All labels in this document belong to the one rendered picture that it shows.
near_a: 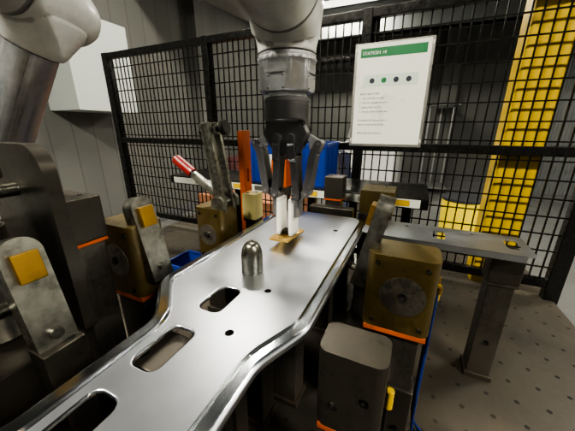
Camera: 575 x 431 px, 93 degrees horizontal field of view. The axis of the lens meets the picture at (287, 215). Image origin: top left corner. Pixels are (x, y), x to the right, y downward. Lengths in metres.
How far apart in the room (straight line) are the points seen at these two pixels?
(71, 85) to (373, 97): 2.49
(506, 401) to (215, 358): 0.61
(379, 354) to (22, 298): 0.35
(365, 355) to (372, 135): 0.78
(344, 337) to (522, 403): 0.51
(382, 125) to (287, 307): 0.76
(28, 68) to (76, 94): 2.06
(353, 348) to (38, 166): 0.37
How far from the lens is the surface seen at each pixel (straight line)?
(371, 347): 0.32
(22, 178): 0.41
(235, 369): 0.28
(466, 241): 0.62
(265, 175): 0.49
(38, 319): 0.38
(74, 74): 2.96
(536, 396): 0.81
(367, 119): 0.99
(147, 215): 0.45
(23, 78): 0.89
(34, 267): 0.37
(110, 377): 0.31
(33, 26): 0.85
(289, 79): 0.44
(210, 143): 0.54
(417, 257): 0.39
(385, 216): 0.38
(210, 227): 0.58
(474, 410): 0.72
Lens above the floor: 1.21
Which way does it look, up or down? 18 degrees down
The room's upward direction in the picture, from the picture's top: straight up
